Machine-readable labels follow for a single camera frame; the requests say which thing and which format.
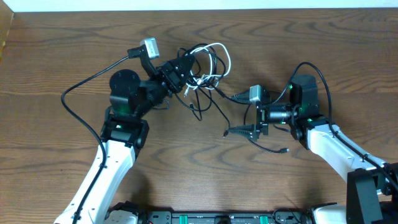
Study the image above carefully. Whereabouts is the thin black cable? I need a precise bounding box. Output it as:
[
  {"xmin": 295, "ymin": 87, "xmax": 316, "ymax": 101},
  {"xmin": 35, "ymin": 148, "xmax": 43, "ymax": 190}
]
[{"xmin": 242, "ymin": 104, "xmax": 290, "ymax": 154}]

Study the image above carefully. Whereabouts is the thick black USB cable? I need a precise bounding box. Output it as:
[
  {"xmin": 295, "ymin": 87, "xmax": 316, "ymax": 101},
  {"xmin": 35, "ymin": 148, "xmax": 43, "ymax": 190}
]
[{"xmin": 174, "ymin": 43, "xmax": 251, "ymax": 138}]

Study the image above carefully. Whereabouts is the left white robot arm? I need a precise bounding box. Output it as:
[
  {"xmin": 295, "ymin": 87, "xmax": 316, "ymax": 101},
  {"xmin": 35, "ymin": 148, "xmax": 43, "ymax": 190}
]
[{"xmin": 55, "ymin": 45, "xmax": 195, "ymax": 223}]

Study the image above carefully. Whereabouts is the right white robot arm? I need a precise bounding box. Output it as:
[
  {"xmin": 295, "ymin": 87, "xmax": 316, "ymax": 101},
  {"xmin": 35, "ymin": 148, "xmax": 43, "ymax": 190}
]
[{"xmin": 229, "ymin": 75, "xmax": 397, "ymax": 223}]

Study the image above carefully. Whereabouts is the cardboard side panel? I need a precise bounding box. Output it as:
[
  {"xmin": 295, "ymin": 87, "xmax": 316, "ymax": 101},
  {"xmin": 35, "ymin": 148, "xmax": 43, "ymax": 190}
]
[{"xmin": 0, "ymin": 0, "xmax": 14, "ymax": 58}]

